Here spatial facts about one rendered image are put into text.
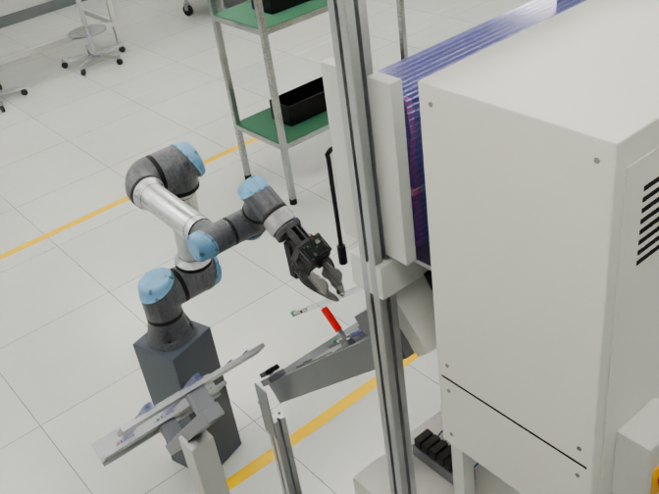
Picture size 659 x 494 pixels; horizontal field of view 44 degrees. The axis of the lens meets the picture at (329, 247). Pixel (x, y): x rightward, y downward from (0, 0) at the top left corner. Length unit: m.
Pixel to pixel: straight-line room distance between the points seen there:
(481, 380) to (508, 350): 0.11
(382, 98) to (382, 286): 0.34
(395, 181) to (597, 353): 0.39
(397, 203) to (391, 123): 0.14
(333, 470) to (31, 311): 1.79
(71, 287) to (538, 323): 3.16
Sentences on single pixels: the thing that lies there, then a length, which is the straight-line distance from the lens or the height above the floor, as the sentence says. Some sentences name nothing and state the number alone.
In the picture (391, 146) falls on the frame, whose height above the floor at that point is 1.61.
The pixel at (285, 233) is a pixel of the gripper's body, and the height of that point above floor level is 1.14.
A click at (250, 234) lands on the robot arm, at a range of 2.05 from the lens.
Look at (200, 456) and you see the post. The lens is 1.92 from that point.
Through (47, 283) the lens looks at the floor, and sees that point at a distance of 4.21.
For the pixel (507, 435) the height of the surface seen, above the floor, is 1.12.
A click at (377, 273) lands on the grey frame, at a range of 1.38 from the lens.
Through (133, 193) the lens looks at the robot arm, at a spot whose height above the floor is 1.15.
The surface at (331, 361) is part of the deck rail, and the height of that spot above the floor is 0.99.
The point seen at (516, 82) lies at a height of 1.72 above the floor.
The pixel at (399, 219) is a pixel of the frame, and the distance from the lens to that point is 1.30.
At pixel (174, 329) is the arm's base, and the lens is 2.60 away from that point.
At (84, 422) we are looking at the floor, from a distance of 3.34.
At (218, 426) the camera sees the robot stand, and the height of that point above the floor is 0.16.
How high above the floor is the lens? 2.17
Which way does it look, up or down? 34 degrees down
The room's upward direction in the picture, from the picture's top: 9 degrees counter-clockwise
